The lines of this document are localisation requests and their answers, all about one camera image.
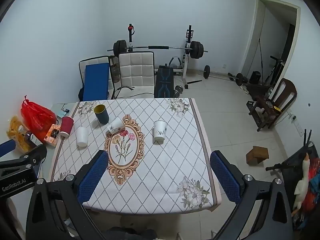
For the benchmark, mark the yellow snack bag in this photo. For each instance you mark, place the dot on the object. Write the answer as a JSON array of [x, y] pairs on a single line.
[[15, 132]]

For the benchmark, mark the blue cushion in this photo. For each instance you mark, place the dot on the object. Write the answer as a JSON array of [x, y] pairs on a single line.
[[96, 81]]

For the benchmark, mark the white padded chair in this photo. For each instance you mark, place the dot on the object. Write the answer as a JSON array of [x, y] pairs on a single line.
[[136, 72]]

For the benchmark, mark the small black clip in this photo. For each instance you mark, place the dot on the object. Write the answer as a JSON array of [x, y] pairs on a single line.
[[65, 109]]

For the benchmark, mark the small dumbbell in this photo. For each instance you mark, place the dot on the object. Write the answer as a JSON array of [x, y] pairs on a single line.
[[178, 90]]

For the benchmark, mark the black framed padded chair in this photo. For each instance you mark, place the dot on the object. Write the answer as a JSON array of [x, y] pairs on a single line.
[[82, 62]]

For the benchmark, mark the white cup with flower print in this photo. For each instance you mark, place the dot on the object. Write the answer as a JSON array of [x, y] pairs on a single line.
[[115, 125]]

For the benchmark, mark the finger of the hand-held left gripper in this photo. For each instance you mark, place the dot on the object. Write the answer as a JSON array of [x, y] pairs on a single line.
[[6, 148], [32, 155]]

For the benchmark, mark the black bar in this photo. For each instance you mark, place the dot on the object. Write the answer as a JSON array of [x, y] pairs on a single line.
[[194, 82]]

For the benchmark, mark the red plastic bag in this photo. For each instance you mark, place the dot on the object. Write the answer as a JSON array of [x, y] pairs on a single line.
[[37, 116]]

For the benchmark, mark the black weight bench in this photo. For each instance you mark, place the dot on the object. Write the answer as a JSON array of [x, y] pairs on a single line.
[[163, 81]]

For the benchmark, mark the door frame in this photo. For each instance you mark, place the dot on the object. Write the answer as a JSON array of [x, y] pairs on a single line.
[[252, 30]]

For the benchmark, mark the long barbell with black plates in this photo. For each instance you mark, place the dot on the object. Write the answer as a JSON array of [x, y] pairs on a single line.
[[157, 47]]

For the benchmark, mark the floral printed tablecloth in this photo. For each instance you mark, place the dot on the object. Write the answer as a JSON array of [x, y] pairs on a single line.
[[162, 167]]

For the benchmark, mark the wall socket with plug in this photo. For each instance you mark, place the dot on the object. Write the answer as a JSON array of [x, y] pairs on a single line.
[[294, 117]]

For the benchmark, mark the brown wooden block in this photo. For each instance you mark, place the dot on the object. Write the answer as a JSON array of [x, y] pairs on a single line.
[[257, 155]]

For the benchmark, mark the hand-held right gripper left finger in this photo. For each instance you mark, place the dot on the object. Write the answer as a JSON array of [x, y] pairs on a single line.
[[93, 177]]

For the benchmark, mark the red and blue bag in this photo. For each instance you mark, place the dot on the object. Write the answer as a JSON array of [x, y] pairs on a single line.
[[314, 187]]

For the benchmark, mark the barbell weight bench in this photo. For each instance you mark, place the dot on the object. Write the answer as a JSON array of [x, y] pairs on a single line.
[[186, 62]]

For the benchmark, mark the dark bottle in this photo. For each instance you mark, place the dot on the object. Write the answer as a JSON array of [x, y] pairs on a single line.
[[32, 139]]

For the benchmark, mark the short barbell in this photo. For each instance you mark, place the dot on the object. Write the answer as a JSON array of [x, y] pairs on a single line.
[[220, 74]]

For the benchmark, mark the black bin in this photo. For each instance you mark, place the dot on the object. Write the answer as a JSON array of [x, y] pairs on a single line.
[[255, 77]]

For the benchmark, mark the folded scooter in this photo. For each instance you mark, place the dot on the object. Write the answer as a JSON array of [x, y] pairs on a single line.
[[275, 70]]

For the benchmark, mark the plain white cup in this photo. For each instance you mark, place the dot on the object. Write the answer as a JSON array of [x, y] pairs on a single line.
[[82, 137]]

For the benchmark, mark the orange patterned box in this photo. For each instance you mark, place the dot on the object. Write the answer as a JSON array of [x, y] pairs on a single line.
[[52, 135]]

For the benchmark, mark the white cup with plant print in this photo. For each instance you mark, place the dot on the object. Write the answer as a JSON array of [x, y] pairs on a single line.
[[159, 131]]

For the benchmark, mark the light blue card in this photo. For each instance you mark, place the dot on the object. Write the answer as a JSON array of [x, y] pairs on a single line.
[[58, 108]]

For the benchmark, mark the dark blue cup yellow inside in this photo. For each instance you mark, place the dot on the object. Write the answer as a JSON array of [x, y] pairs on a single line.
[[102, 115]]

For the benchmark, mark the black router antennas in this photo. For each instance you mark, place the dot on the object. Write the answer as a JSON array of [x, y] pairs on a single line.
[[307, 137]]

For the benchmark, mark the dark wooden chair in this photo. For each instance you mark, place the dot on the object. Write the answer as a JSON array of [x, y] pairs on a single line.
[[272, 100]]

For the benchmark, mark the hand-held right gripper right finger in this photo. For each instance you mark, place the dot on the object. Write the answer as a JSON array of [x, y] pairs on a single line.
[[225, 177]]

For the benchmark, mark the red paper cup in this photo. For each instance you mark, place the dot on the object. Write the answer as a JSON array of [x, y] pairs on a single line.
[[67, 126]]

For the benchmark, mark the white rubber chicken toy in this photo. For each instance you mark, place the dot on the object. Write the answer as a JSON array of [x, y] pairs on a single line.
[[303, 180]]

